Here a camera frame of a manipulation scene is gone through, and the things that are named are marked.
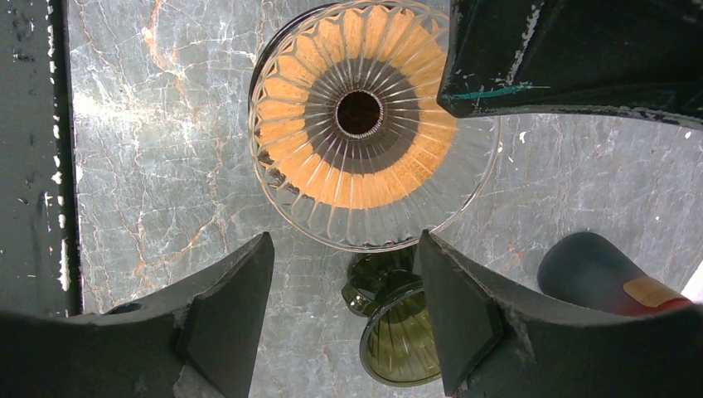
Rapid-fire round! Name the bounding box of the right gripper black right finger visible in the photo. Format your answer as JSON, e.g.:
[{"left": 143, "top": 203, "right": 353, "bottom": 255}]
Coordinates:
[{"left": 415, "top": 232, "right": 702, "bottom": 397}]

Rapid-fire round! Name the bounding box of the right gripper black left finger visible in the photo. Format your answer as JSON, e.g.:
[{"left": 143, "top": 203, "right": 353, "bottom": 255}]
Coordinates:
[{"left": 1, "top": 232, "right": 275, "bottom": 397}]

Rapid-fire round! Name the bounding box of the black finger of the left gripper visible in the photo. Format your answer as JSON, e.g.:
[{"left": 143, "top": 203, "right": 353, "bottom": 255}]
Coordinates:
[{"left": 437, "top": 0, "right": 702, "bottom": 129}]

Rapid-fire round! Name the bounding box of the light orange wooden ring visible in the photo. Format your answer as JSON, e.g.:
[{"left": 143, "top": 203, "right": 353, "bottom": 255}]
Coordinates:
[{"left": 255, "top": 4, "right": 458, "bottom": 211}]

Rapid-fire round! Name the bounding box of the clear glass dripper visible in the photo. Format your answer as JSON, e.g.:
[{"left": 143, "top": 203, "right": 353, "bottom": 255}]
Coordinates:
[{"left": 248, "top": 1, "right": 500, "bottom": 252}]

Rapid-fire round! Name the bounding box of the brown glass dripper cup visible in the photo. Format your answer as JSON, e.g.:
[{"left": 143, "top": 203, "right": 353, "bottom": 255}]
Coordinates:
[{"left": 248, "top": 2, "right": 342, "bottom": 111}]

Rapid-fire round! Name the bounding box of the green glass dripper cup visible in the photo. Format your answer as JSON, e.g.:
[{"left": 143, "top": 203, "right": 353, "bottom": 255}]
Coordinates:
[{"left": 341, "top": 246, "right": 441, "bottom": 387}]

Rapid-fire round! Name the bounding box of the dark red black carafe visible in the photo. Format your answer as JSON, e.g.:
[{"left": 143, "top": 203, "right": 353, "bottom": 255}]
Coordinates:
[{"left": 537, "top": 231, "right": 692, "bottom": 317}]

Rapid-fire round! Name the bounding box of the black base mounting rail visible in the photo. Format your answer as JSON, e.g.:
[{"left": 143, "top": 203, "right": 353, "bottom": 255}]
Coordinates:
[{"left": 1, "top": 1, "right": 82, "bottom": 318}]

